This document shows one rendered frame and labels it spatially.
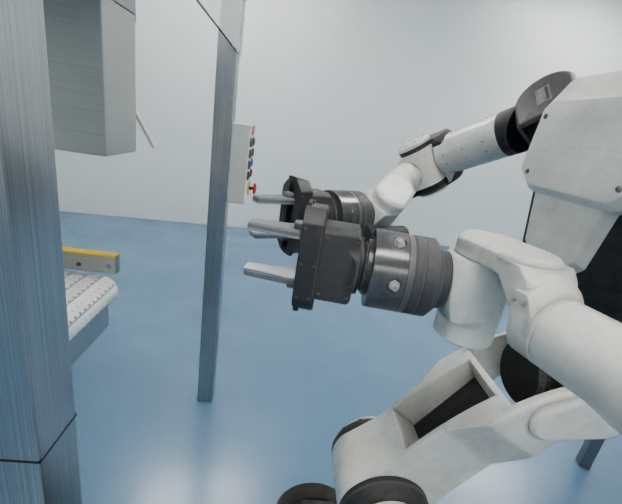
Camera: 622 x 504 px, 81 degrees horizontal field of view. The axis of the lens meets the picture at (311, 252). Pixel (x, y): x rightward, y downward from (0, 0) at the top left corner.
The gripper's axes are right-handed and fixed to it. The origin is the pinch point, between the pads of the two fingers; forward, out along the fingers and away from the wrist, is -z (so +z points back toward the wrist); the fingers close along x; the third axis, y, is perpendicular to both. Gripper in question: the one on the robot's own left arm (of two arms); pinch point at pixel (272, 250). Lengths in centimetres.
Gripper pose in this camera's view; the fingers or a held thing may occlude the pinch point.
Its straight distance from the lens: 41.8
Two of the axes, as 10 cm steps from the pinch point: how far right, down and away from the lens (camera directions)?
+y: 1.0, -3.1, 9.5
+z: 9.8, 1.7, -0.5
